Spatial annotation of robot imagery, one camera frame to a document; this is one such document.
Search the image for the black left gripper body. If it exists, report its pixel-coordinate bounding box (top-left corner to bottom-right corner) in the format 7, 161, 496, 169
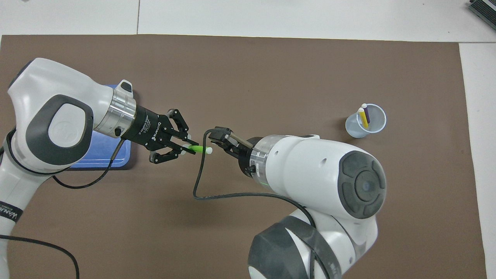
121, 105, 175, 150

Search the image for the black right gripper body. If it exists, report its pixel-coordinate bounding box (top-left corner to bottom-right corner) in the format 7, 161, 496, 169
224, 139, 255, 177

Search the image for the green marker pen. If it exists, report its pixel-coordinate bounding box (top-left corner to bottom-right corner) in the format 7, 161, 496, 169
182, 145, 213, 155

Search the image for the blue plastic tray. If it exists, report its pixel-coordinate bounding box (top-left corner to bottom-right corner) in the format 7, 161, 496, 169
69, 84, 133, 171

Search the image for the translucent plastic cup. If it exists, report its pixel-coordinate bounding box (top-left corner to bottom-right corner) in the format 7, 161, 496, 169
345, 103, 387, 139

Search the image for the brown table mat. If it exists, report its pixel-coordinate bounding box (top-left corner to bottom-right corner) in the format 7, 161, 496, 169
0, 34, 487, 279

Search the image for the grey ribbed device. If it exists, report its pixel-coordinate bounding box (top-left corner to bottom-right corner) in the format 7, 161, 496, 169
468, 0, 496, 30

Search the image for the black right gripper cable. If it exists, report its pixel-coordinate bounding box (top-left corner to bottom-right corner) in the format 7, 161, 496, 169
193, 129, 344, 279

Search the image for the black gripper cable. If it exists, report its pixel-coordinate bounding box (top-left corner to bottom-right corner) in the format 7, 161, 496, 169
0, 128, 127, 279
193, 129, 344, 279

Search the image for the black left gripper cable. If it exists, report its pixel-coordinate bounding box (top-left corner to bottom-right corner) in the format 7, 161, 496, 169
0, 128, 127, 279

